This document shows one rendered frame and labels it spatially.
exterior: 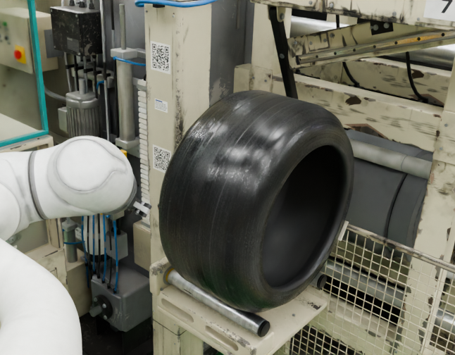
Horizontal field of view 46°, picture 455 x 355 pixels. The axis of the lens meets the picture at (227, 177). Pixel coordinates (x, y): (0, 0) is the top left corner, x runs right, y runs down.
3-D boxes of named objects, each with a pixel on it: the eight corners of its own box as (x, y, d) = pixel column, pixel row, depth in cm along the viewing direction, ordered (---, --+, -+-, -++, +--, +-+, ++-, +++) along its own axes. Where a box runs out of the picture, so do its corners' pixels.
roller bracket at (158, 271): (149, 293, 156) (148, 265, 152) (237, 241, 184) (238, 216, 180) (157, 298, 154) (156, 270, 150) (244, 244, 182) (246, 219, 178)
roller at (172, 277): (164, 284, 156) (163, 270, 154) (175, 277, 159) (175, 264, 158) (259, 341, 136) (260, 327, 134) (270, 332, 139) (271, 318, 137)
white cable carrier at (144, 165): (141, 227, 170) (136, 79, 150) (153, 221, 174) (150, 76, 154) (151, 232, 168) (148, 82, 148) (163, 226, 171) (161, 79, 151)
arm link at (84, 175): (132, 145, 86) (50, 157, 85) (115, 117, 70) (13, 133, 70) (141, 211, 84) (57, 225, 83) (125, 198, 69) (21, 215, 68)
